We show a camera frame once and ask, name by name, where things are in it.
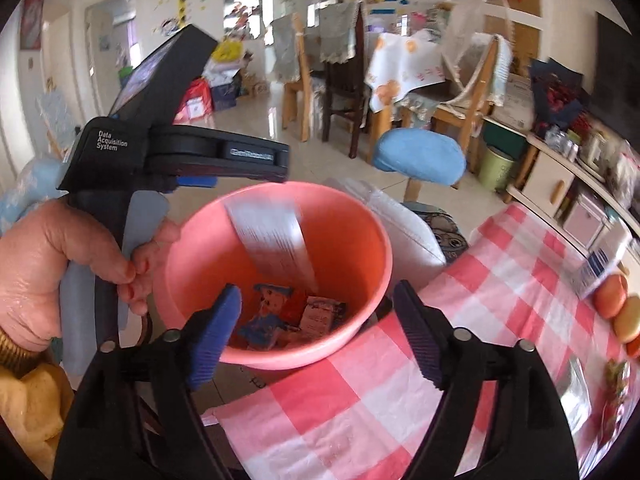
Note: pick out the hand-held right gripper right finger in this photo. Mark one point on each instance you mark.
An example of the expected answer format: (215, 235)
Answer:
(420, 340)

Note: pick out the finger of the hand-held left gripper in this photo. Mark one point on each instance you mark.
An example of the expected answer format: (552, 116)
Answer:
(250, 167)

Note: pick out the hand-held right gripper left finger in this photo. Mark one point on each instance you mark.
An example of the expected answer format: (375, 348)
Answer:
(215, 340)

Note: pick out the blue cartoon cow snack packet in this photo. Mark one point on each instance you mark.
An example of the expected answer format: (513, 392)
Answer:
(265, 315)

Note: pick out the silver printed foil wrapper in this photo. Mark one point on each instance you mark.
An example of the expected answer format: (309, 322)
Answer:
(272, 240)
(575, 395)

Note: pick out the white drink carton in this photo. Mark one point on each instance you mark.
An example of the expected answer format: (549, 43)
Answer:
(322, 312)

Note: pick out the pink plastic basin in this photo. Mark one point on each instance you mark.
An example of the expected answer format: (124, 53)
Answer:
(350, 240)

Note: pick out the yellow snack packet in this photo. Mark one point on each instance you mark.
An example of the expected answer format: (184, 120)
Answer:
(616, 377)

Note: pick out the person's left hand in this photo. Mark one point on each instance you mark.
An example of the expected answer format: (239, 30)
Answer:
(35, 270)

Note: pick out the light blue plush blanket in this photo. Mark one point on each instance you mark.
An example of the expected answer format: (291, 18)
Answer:
(30, 185)

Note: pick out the pink checked tablecloth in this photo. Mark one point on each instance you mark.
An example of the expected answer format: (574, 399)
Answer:
(350, 410)

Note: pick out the cartoon print cushion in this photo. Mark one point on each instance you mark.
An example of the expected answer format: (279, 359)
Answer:
(445, 235)

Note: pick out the dark wooden chair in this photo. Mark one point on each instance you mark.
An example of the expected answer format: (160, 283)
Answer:
(340, 95)

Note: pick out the wooden chair with grey cover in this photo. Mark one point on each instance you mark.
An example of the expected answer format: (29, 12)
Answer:
(295, 60)

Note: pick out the yellow bag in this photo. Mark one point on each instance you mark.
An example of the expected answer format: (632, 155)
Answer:
(227, 52)

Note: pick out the red framed picture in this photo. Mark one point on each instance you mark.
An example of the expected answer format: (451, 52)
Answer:
(31, 20)

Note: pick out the blue cushioned stool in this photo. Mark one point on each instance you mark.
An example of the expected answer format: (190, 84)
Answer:
(420, 157)

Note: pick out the white orange-print cloth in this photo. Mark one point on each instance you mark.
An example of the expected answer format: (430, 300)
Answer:
(400, 70)

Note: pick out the green waste bin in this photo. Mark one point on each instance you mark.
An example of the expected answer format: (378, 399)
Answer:
(495, 167)

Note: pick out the red apple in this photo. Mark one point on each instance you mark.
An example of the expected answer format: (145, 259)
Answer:
(611, 296)

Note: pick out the cream TV cabinet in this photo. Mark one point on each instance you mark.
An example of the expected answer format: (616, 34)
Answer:
(545, 185)

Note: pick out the white milk bottle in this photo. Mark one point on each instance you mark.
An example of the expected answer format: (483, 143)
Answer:
(602, 260)

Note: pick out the pink storage box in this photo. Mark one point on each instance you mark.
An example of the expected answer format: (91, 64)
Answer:
(585, 220)

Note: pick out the large yellow pear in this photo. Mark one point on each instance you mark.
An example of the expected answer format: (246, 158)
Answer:
(627, 320)

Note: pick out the orange tangerine with leaf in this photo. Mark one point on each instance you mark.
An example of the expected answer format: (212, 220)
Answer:
(634, 347)

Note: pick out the pack of silver cans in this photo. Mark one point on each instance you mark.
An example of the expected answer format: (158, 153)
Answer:
(562, 142)

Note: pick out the cream electric kettle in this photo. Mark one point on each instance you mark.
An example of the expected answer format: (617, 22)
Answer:
(593, 150)

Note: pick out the wooden chair with lace cover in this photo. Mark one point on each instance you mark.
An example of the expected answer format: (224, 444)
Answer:
(492, 75)

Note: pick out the dark wrapped flower bouquet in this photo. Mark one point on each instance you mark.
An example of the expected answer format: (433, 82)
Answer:
(560, 95)

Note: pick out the black television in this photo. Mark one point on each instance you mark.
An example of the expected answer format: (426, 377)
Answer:
(620, 85)

